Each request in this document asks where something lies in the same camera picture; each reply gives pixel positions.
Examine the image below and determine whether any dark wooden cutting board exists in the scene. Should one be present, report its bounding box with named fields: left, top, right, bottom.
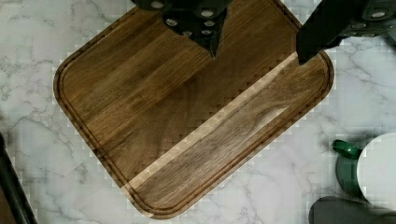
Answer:
left=53, top=0, right=333, bottom=219

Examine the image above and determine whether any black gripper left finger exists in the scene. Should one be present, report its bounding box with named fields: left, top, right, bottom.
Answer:
left=131, top=0, right=233, bottom=59

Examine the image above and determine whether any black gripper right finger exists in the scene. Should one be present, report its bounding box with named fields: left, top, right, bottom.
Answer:
left=296, top=0, right=396, bottom=65

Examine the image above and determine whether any green and white mug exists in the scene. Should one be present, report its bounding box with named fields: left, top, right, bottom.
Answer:
left=332, top=133, right=396, bottom=210

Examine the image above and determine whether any dark grey object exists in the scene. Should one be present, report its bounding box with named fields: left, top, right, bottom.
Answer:
left=308, top=196, right=396, bottom=224

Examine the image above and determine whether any black drawer handle bar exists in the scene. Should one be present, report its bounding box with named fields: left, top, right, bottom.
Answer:
left=0, top=135, right=38, bottom=224

